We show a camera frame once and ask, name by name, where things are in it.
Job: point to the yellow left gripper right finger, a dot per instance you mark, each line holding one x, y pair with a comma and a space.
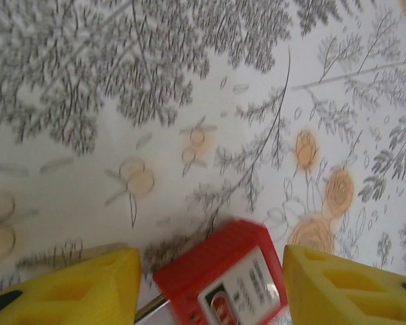
352, 294

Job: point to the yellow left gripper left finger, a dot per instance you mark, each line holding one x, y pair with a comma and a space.
71, 294

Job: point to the floral tablecloth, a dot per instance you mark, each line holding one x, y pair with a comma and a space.
189, 101

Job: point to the red padlock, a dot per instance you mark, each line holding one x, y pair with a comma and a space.
216, 264

